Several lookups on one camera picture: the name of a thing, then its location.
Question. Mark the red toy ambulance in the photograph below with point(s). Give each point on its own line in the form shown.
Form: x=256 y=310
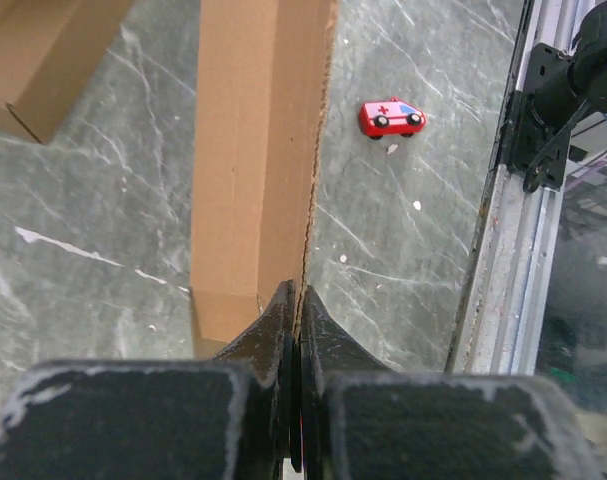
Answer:
x=378 y=119

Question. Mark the closed cardboard box under book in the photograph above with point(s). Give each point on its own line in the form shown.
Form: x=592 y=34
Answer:
x=48 y=51

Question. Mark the cardboard box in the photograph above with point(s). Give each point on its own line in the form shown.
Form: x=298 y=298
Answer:
x=48 y=51
x=262 y=98

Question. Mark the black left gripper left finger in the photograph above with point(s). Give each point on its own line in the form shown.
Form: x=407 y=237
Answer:
x=232 y=416

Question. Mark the aluminium mounting rail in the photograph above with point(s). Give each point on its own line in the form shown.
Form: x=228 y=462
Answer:
x=501 y=310

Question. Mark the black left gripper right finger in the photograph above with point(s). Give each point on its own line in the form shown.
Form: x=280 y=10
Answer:
x=363 y=420

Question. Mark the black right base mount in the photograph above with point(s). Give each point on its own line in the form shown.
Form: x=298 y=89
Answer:
x=536 y=153

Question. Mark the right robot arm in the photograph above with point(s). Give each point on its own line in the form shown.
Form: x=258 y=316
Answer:
x=598 y=55

